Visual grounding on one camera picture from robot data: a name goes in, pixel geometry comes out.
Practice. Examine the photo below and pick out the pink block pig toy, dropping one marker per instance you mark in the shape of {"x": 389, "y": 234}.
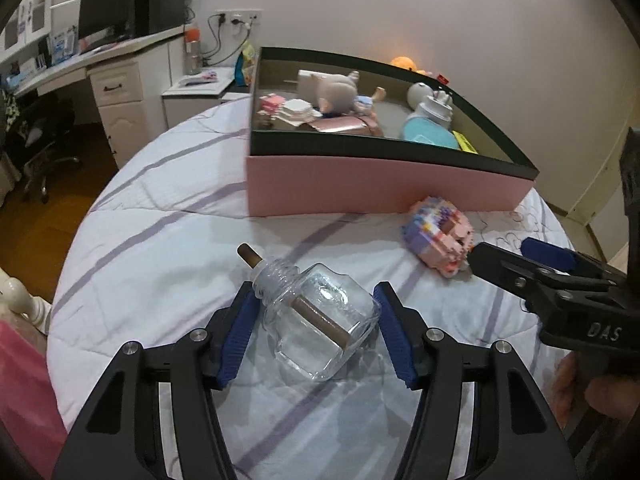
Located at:
{"x": 440, "y": 235}

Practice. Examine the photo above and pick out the clear glass bottle with wick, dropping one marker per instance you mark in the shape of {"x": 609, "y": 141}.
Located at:
{"x": 300, "y": 355}

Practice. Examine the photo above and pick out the white wall socket strip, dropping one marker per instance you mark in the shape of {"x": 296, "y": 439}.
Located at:
{"x": 239, "y": 17}

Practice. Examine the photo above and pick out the white desk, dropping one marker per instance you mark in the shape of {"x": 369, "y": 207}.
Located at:
{"x": 120, "y": 90}

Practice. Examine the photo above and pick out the yellow item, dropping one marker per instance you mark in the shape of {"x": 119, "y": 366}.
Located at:
{"x": 464, "y": 142}

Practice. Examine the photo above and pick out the small white box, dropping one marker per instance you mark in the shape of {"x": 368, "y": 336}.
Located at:
{"x": 306, "y": 82}

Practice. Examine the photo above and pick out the yellow blue snack bag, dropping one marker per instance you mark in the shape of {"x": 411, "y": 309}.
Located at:
{"x": 246, "y": 62}

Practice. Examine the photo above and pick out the baby doll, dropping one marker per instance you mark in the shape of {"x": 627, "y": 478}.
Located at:
{"x": 340, "y": 92}

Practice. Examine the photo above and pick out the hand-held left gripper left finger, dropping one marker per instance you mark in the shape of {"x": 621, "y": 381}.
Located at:
{"x": 235, "y": 335}

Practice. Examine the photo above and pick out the clear bottle orange cap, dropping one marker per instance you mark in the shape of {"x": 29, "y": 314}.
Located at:
{"x": 193, "y": 50}

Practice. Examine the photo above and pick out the blue white box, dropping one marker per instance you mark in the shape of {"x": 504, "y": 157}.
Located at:
{"x": 63, "y": 46}

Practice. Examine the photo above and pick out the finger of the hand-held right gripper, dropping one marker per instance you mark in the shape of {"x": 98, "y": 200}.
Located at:
{"x": 500, "y": 267}
{"x": 550, "y": 255}

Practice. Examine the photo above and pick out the white bedpost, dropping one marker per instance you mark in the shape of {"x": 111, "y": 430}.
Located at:
{"x": 22, "y": 300}

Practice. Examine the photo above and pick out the orange octopus plush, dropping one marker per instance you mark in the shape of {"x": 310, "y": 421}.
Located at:
{"x": 406, "y": 63}

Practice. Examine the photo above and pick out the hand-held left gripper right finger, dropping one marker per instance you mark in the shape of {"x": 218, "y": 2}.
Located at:
{"x": 395, "y": 335}

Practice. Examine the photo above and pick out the pink cloth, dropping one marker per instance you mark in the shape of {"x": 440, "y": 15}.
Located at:
{"x": 25, "y": 400}

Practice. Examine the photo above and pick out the teal round item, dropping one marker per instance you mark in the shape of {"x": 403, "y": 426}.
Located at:
{"x": 430, "y": 135}

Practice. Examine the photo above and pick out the white glass-door cabinet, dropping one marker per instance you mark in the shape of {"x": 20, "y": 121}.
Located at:
{"x": 27, "y": 10}

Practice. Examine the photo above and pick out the rose gold card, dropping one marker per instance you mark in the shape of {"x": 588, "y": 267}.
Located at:
{"x": 345, "y": 124}

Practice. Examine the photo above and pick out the white block toy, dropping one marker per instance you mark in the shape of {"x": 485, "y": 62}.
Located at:
{"x": 297, "y": 112}

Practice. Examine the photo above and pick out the white striped quilt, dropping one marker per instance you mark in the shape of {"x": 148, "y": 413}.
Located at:
{"x": 175, "y": 240}

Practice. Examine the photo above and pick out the white side cabinet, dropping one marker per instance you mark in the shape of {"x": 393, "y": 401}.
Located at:
{"x": 200, "y": 95}

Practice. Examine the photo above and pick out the small pink block toy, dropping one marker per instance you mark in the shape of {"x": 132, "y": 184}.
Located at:
{"x": 269, "y": 106}

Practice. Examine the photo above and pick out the pink storage box dark rim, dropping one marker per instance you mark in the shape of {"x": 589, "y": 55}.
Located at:
{"x": 350, "y": 185}

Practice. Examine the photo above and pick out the black computer monitor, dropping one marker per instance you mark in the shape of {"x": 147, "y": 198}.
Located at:
{"x": 107, "y": 7}

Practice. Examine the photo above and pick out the black office chair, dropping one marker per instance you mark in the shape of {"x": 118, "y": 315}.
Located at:
{"x": 42, "y": 150}

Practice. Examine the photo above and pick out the person's right hand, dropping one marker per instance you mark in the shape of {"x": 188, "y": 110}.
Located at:
{"x": 567, "y": 390}

